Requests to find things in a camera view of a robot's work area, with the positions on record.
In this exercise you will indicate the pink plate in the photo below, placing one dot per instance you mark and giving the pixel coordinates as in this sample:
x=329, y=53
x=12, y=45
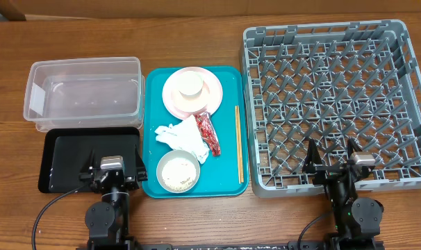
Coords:
x=214, y=86

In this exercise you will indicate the red snack wrapper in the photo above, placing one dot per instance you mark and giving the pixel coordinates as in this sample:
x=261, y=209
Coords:
x=208, y=132

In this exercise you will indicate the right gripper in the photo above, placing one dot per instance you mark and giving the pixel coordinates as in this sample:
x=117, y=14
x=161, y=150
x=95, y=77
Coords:
x=312, y=164

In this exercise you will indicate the grey dishwasher rack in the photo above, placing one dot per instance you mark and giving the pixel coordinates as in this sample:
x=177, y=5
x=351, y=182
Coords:
x=331, y=83

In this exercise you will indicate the pile of rice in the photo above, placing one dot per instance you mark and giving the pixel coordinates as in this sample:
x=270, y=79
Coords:
x=179, y=174

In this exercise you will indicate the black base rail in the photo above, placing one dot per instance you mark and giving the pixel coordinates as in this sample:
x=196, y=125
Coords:
x=291, y=245

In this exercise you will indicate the pink small bowl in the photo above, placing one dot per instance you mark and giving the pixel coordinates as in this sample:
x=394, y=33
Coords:
x=191, y=104

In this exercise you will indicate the clear plastic bin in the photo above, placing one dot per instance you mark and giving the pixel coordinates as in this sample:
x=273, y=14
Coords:
x=85, y=93

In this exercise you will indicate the white napkin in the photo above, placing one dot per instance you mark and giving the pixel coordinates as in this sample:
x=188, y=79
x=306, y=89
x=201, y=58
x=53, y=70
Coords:
x=184, y=136

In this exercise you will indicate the cream paper cup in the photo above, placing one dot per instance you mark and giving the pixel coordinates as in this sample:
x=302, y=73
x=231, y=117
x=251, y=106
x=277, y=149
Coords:
x=189, y=84

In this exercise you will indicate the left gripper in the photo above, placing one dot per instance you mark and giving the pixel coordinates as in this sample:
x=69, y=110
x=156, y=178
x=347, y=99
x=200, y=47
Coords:
x=133, y=182

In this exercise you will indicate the cardboard backdrop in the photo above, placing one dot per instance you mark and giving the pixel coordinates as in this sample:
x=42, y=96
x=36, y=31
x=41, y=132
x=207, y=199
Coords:
x=19, y=10

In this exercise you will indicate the teal serving tray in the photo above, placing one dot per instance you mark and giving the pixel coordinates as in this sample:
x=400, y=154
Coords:
x=219, y=174

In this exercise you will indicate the grey bowl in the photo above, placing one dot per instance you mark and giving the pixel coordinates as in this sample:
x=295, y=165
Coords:
x=176, y=154

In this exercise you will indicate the black plastic tray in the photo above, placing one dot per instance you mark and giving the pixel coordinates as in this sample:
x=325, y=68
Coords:
x=67, y=149

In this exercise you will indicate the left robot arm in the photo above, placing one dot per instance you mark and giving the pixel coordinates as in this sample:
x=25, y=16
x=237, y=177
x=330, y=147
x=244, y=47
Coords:
x=108, y=219

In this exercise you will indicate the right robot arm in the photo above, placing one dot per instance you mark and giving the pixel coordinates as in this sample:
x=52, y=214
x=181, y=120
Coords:
x=357, y=220

